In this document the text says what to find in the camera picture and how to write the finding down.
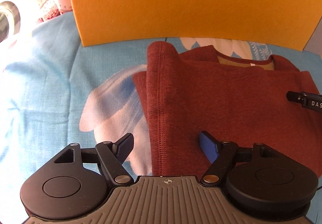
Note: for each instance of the dark red knit sweater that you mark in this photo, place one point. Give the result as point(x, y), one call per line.
point(183, 94)

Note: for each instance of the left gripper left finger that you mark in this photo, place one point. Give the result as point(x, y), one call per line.
point(109, 158)

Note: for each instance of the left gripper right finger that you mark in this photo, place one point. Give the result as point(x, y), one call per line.
point(223, 156)

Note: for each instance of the washing machine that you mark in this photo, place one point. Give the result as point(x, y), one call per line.
point(10, 20)

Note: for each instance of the blue floral bed sheet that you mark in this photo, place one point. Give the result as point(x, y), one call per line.
point(58, 97)

